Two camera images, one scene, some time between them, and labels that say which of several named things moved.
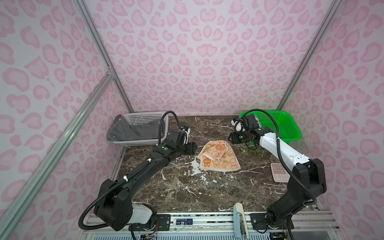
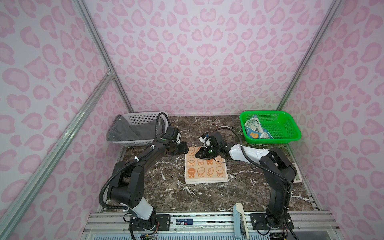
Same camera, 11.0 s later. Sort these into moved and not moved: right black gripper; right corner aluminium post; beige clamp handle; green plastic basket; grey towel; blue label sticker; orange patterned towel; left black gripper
Moved: right black gripper; orange patterned towel; left black gripper
Not moved: grey towel; green plastic basket; right corner aluminium post; blue label sticker; beige clamp handle
